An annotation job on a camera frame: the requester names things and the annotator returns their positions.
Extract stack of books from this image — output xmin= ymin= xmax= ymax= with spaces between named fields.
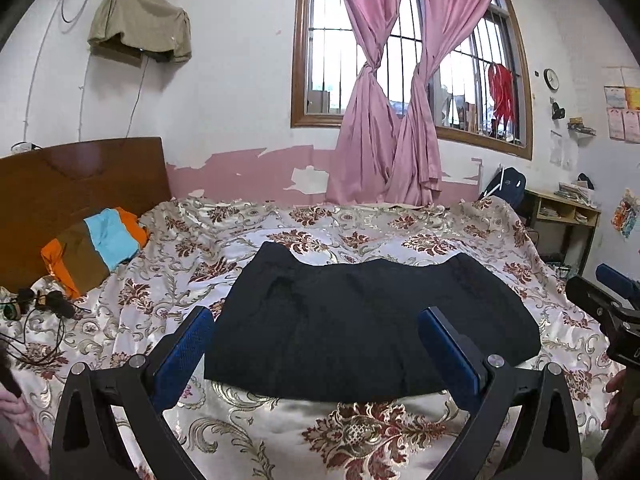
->
xmin=554 ymin=181 xmax=591 ymax=206

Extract person's pink clothing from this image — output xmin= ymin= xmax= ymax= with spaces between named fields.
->
xmin=0 ymin=387 xmax=51 ymax=480

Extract person's right forearm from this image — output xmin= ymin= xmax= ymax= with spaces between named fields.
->
xmin=592 ymin=410 xmax=640 ymax=480

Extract pink curtain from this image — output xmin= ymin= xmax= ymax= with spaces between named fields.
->
xmin=325 ymin=0 xmax=407 ymax=206
xmin=384 ymin=0 xmax=507 ymax=207

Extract wooden window frame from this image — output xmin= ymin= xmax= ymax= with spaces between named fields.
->
xmin=291 ymin=0 xmax=533 ymax=161

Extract cloth-covered air conditioner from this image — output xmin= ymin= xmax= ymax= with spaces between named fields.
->
xmin=87 ymin=0 xmax=193 ymax=66

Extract colourful wall sticker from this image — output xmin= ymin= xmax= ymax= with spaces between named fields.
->
xmin=612 ymin=189 xmax=640 ymax=240

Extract dark blue backpack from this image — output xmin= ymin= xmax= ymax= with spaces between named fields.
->
xmin=479 ymin=166 xmax=527 ymax=211

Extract wooden headboard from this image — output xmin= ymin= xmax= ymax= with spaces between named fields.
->
xmin=0 ymin=136 xmax=172 ymax=288

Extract wooden side desk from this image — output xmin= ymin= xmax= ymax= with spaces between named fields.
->
xmin=522 ymin=189 xmax=602 ymax=278

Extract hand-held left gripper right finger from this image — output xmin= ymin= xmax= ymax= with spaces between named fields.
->
xmin=417 ymin=306 xmax=583 ymax=480

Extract floral bedspread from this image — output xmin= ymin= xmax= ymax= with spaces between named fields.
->
xmin=0 ymin=195 xmax=626 ymax=480

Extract black jacket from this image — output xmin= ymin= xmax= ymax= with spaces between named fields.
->
xmin=204 ymin=241 xmax=542 ymax=403

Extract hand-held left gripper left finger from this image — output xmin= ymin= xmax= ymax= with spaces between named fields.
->
xmin=50 ymin=306 xmax=216 ymax=480

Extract red hanging plastic bags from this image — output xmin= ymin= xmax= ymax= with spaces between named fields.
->
xmin=487 ymin=62 xmax=516 ymax=126

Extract orange brown blue folded cloth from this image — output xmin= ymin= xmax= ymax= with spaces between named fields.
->
xmin=40 ymin=207 xmax=151 ymax=301

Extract person's right hand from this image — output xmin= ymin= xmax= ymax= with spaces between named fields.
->
xmin=601 ymin=369 xmax=629 ymax=432

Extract cluster of wall certificates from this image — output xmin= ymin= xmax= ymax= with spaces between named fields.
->
xmin=602 ymin=66 xmax=640 ymax=143

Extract black headphones with cable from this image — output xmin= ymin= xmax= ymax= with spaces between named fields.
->
xmin=0 ymin=287 xmax=81 ymax=367

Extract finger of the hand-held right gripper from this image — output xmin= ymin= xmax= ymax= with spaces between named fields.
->
xmin=565 ymin=276 xmax=620 ymax=325
xmin=595 ymin=263 xmax=640 ymax=305

